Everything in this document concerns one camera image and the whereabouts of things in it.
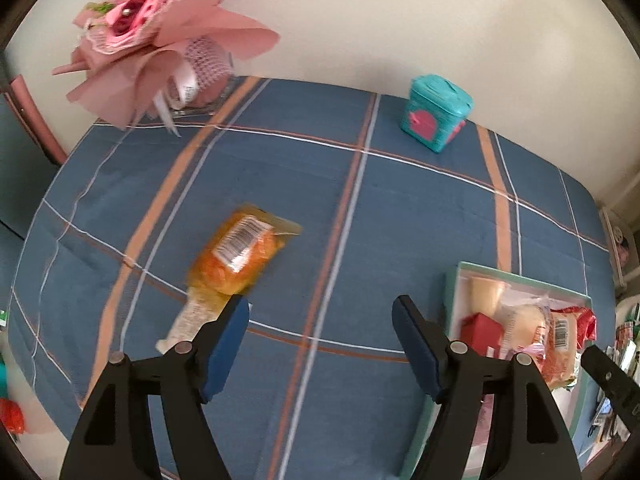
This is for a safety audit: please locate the pink chair frame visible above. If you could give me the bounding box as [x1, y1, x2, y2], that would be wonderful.
[9, 75, 68, 166]

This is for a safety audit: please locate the small red object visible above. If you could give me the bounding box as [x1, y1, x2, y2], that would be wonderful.
[0, 397, 25, 433]

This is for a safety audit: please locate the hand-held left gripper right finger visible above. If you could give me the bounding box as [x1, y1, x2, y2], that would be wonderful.
[391, 295, 583, 480]

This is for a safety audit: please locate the small teal and pink box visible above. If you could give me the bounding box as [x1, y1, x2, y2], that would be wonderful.
[398, 74, 474, 153]

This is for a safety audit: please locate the round white bread packet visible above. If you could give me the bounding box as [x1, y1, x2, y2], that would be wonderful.
[500, 300, 551, 356]

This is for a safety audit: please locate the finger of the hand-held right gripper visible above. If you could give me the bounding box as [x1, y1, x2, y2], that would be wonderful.
[580, 344, 640, 431]

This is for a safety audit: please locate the blue plaid tablecloth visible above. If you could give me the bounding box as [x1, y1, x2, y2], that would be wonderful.
[7, 76, 616, 480]

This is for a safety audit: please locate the pale yellow pudding cup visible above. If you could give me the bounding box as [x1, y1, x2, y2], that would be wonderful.
[467, 277, 508, 318]

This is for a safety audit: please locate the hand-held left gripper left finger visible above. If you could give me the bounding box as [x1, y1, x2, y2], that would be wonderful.
[60, 294, 251, 480]

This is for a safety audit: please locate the pink flower bouquet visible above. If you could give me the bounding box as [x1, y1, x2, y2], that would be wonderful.
[52, 0, 281, 138]

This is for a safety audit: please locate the green-rimmed white box tray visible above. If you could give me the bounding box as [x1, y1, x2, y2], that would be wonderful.
[400, 261, 593, 480]

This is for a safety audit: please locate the red-ended bread packet with barcode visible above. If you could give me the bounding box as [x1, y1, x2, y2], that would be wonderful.
[540, 305, 598, 391]

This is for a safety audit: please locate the orange bread packet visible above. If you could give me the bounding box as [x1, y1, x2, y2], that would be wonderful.
[187, 203, 303, 297]

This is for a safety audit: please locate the red patterned snack packet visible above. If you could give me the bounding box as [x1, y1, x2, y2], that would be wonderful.
[460, 312, 506, 356]

